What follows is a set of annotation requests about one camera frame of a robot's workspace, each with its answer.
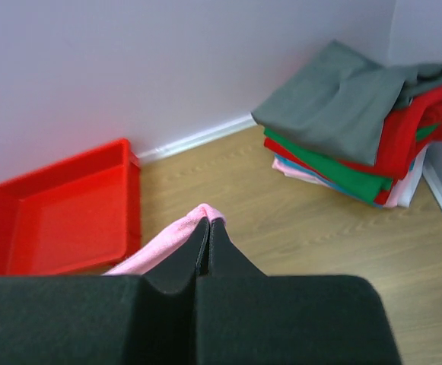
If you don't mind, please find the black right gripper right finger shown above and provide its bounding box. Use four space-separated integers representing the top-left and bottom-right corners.
207 218 265 277

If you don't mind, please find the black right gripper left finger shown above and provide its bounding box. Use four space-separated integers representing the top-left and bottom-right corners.
142 217 210 295

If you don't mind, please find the red plastic tray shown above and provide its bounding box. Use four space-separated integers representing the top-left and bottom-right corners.
0 139 141 276

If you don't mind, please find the blue folded t shirt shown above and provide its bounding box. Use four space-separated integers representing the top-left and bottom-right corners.
272 154 362 202

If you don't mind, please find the green folded t shirt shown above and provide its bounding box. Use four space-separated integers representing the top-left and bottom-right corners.
264 117 442 204

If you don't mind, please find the light pink folded t shirt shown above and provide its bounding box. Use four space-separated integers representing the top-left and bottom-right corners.
272 157 410 208

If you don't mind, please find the grey folded t shirt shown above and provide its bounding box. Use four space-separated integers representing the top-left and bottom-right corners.
252 40 442 166

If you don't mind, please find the white folded t shirt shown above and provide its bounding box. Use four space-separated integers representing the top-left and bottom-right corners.
397 147 428 208

